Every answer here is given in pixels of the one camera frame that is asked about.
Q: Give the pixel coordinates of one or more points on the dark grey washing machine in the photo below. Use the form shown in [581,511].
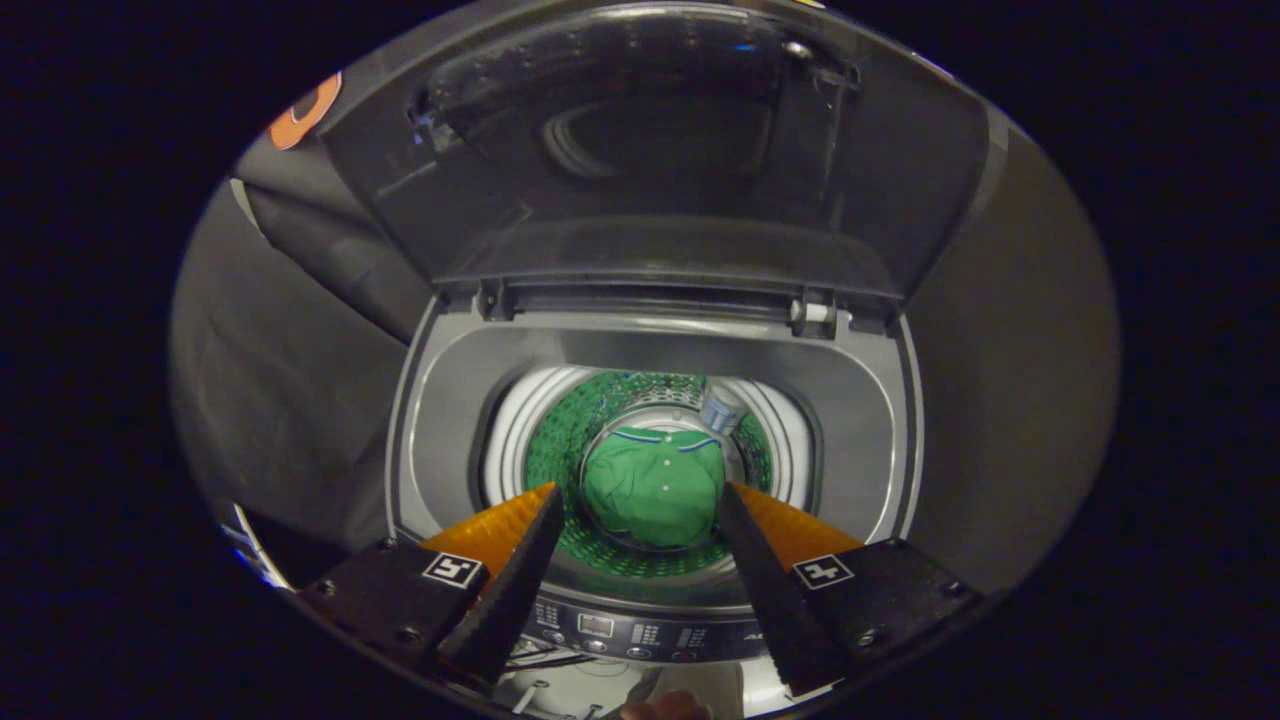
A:
[860,400]

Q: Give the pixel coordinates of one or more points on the white rod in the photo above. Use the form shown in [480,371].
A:
[255,545]

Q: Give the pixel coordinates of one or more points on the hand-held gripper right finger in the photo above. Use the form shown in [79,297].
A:
[775,600]

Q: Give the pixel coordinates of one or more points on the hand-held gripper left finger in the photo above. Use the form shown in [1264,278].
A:
[510,590]

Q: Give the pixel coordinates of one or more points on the green polo shirt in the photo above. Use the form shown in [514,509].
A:
[655,490]

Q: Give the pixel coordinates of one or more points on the dark washing machine lid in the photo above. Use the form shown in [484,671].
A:
[660,130]

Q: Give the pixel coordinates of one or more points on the black backdrop cloth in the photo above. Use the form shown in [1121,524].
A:
[290,350]

